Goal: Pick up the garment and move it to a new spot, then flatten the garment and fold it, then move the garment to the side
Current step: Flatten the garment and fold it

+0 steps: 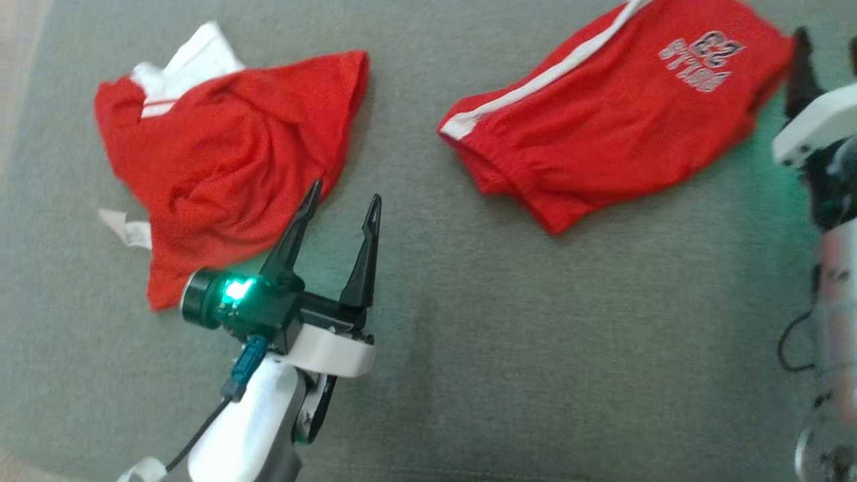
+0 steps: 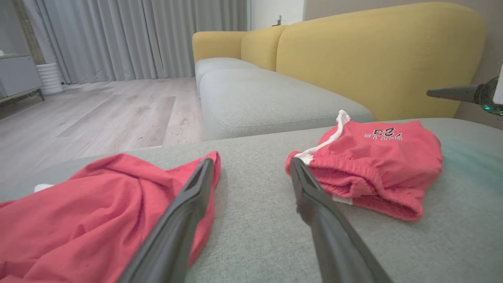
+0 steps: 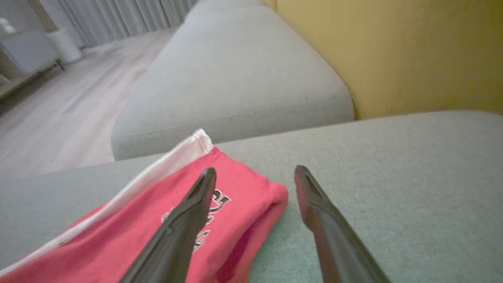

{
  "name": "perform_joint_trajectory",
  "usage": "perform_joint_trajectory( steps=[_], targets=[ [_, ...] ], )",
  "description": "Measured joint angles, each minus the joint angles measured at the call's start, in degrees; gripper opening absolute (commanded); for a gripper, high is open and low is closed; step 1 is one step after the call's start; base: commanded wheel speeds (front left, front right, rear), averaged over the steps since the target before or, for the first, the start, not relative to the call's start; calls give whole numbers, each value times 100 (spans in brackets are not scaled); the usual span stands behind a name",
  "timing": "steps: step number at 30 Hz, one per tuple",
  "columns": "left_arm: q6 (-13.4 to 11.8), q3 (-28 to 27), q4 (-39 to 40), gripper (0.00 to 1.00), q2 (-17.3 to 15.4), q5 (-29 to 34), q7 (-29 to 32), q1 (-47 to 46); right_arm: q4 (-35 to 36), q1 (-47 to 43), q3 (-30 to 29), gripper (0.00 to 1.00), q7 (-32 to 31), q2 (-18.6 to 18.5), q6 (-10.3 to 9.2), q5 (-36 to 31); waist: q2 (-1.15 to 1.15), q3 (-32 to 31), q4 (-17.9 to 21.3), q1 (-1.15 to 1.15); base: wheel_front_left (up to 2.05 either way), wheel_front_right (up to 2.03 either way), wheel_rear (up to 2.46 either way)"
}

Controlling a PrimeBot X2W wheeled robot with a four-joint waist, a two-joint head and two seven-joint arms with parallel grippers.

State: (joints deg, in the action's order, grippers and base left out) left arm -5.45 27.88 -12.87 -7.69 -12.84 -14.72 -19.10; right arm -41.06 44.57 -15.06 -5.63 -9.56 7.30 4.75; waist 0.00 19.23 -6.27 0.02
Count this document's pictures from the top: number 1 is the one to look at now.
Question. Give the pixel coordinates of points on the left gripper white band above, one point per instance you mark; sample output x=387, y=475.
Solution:
x=335, y=351

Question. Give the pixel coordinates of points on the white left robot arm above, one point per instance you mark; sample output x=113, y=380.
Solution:
x=241, y=428

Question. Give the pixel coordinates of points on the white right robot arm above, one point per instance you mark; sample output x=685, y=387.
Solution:
x=840, y=321

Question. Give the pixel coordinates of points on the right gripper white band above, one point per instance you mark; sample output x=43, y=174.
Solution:
x=820, y=120

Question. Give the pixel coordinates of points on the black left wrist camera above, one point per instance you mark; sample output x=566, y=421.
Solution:
x=221, y=301

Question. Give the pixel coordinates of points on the red shorts with white stripe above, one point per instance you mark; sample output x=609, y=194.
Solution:
x=602, y=134

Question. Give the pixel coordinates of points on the red jersey with white sleeves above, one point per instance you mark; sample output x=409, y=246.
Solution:
x=227, y=154

